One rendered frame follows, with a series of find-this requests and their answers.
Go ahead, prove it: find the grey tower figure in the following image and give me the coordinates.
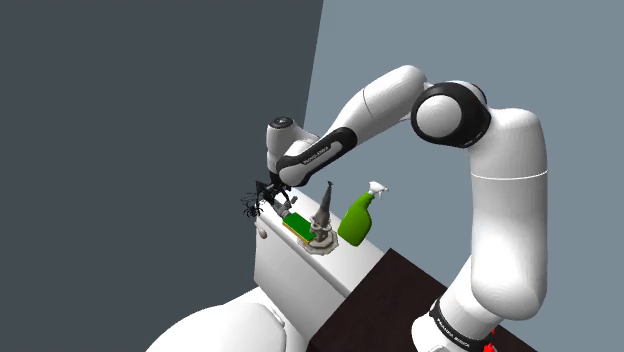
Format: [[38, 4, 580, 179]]
[[297, 180, 340, 257]]

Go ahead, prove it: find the green spray bottle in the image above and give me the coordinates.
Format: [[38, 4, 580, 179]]
[[337, 180, 390, 248]]

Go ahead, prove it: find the white toilet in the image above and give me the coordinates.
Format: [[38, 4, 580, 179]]
[[145, 186, 387, 352]]

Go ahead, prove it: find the dark robot stand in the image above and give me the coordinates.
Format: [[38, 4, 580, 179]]
[[305, 247, 537, 352]]

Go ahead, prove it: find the green yellow sponge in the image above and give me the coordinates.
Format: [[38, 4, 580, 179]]
[[281, 211, 319, 245]]

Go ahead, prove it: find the small grey cylinder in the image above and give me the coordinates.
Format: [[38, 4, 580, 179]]
[[272, 199, 294, 220]]

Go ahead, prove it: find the black spider figure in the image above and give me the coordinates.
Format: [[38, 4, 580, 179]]
[[239, 191, 265, 219]]

